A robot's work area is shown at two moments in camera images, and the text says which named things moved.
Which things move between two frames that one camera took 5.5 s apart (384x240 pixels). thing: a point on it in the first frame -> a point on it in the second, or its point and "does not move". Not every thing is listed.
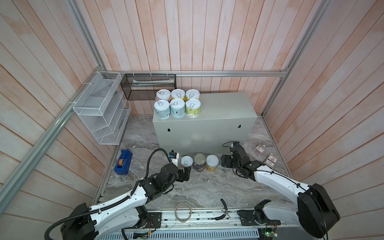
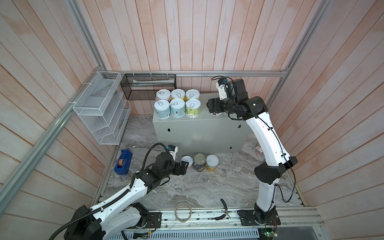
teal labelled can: x=162 y=109 does not move
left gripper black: x=186 y=174 -> x=183 y=169
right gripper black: x=227 y=158 -> x=216 y=102
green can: x=193 y=107 does not move
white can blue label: x=163 y=94 does not move
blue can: x=177 y=108 does not move
